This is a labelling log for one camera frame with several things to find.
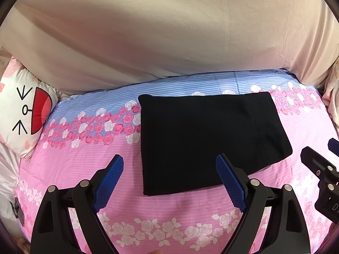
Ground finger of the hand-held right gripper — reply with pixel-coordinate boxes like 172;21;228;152
328;138;339;157
301;146;339;188

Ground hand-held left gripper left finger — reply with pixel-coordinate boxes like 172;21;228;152
30;154;124;254

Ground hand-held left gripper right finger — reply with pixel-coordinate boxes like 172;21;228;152
216;153;311;254

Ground black pants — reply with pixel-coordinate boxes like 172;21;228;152
138;91;293;197

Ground pink floral quilt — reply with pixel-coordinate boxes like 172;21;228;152
14;69;339;254

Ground small black device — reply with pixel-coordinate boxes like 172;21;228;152
9;198;25;226

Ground white satin cloth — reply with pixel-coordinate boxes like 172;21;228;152
0;143;22;217

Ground white cartoon face pillow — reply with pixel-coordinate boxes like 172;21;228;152
0;55;63;162

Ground beige sheet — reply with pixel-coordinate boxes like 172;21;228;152
0;0;339;98

